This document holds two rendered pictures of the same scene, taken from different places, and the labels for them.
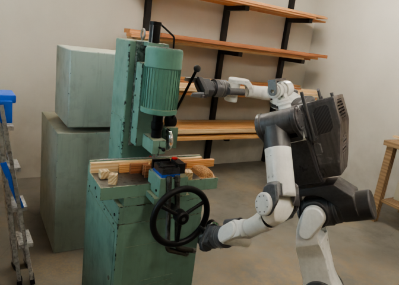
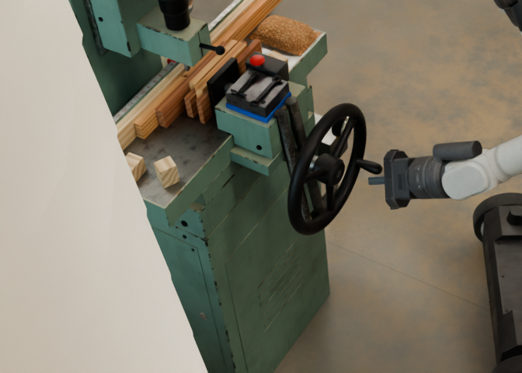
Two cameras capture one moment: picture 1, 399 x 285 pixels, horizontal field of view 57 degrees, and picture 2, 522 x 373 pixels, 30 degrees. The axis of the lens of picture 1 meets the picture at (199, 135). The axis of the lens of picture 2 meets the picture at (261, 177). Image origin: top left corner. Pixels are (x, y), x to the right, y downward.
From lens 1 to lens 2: 0.97 m
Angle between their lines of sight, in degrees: 36
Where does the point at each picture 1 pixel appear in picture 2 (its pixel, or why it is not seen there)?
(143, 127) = (132, 12)
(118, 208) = (197, 214)
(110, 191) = (180, 200)
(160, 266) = (280, 243)
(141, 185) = (220, 150)
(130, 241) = (230, 245)
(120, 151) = not seen: hidden behind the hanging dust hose
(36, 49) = not seen: outside the picture
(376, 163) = not seen: outside the picture
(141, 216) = (234, 196)
